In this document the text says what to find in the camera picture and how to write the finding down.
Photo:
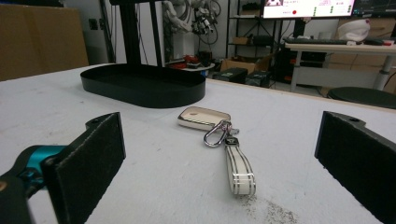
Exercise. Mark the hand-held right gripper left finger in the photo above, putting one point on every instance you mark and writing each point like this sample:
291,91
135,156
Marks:
84,168

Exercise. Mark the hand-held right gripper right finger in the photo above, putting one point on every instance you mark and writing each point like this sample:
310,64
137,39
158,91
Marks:
358,161

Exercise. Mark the black oval tray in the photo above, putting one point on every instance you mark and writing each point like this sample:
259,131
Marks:
146,84

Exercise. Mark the black round stool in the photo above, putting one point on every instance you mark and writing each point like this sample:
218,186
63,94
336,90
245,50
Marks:
362,96

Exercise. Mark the white desk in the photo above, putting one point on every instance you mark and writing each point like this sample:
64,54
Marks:
342,57

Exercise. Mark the black keyboard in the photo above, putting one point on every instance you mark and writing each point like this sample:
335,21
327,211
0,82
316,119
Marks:
314,40

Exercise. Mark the black box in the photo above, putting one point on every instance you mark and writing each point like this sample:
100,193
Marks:
257,78
229,75

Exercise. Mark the brown cardboard board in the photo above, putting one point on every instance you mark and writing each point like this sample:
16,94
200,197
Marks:
37,40

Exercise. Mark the black metal stand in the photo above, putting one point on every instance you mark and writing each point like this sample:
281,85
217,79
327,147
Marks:
137,31

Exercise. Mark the open cardboard box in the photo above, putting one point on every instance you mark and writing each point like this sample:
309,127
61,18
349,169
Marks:
244,64

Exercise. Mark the computer monitor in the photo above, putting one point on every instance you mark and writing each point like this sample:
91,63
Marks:
308,7

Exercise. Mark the black metal shelf rack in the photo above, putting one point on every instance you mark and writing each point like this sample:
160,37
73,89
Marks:
252,31

